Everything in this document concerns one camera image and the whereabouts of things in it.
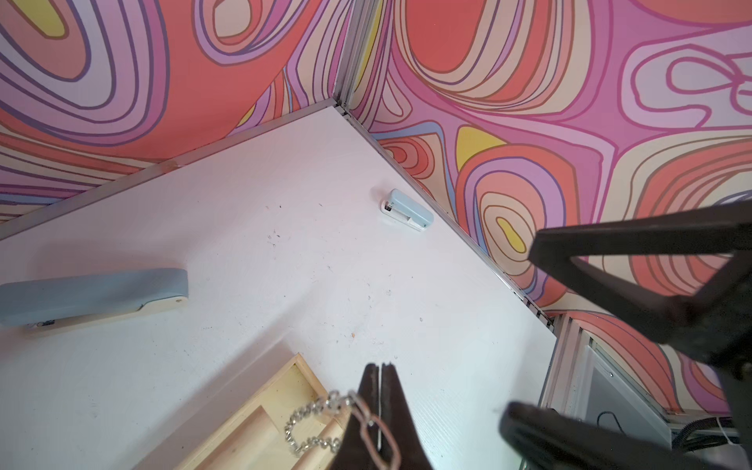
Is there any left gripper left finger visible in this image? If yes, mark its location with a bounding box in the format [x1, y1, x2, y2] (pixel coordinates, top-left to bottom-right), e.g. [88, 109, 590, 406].
[329, 363, 381, 470]

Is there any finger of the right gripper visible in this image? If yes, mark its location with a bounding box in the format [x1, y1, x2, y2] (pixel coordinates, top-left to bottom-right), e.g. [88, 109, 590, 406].
[529, 201, 751, 370]
[499, 401, 720, 470]

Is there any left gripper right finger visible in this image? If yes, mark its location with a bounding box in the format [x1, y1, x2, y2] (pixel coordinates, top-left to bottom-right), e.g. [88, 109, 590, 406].
[380, 364, 433, 470]

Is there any wooden jewelry display stand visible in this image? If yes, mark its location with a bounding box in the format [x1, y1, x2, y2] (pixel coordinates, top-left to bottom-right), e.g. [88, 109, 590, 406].
[177, 354, 350, 469]

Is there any chunky silver chain necklace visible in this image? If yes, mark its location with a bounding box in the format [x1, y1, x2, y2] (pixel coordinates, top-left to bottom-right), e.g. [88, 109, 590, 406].
[284, 390, 403, 470]

